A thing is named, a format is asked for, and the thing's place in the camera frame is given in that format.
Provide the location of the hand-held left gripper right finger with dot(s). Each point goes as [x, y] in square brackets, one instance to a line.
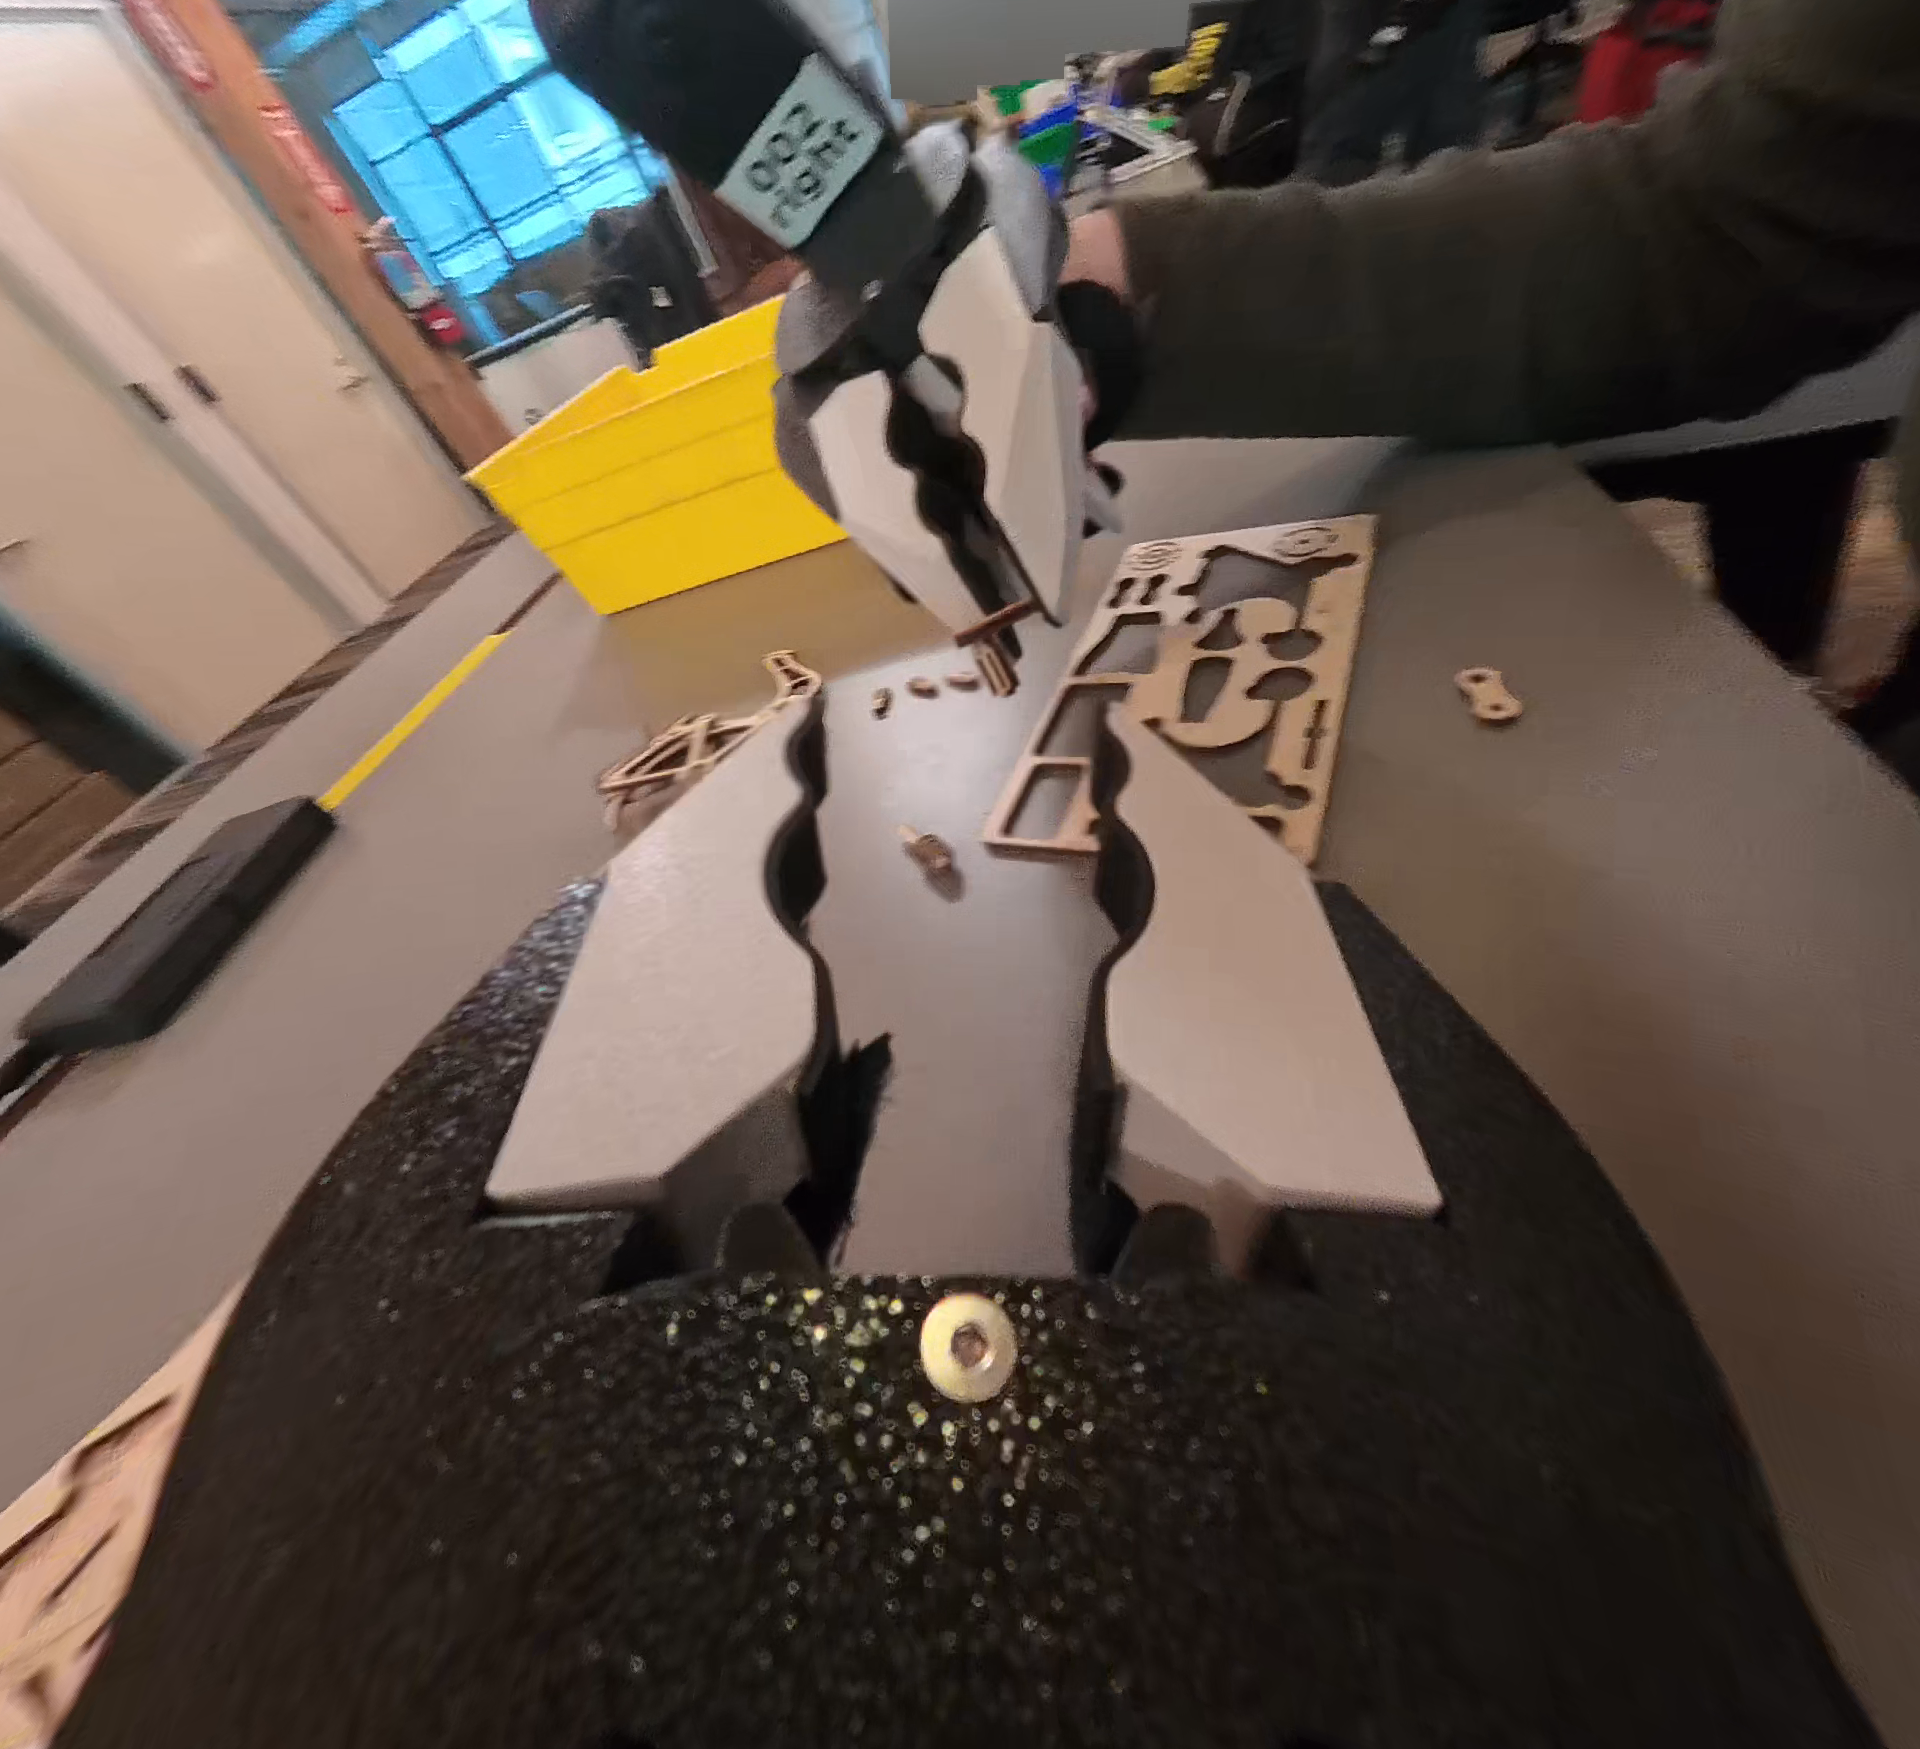
[1260, 1028]

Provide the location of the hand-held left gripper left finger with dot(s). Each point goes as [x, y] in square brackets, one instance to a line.
[674, 1001]

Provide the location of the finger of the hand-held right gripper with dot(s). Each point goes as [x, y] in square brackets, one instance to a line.
[882, 491]
[1024, 427]

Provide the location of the wooden axle with discs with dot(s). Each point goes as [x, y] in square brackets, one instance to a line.
[998, 644]

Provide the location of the wooden link with pin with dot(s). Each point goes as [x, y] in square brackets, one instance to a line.
[929, 865]

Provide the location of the person's right forearm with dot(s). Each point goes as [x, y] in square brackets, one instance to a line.
[1498, 218]

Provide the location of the small wooden link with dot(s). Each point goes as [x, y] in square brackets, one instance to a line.
[1486, 693]

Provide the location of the partly built wooden model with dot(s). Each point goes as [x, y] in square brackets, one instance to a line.
[789, 679]

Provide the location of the wooden parts sheet with gears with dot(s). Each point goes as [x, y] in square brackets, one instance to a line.
[61, 1554]

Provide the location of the person's right hand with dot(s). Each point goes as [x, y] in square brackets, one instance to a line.
[1093, 249]

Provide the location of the yellow plastic bin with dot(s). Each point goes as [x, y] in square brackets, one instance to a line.
[661, 491]

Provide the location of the red fire extinguisher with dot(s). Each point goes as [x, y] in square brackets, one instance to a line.
[435, 315]

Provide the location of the yellow tape strip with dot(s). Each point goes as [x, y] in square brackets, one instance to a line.
[415, 721]

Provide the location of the black power adapter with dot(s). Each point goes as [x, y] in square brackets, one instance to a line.
[178, 923]

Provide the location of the emptied wooden parts frame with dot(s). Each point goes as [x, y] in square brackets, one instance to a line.
[1340, 729]

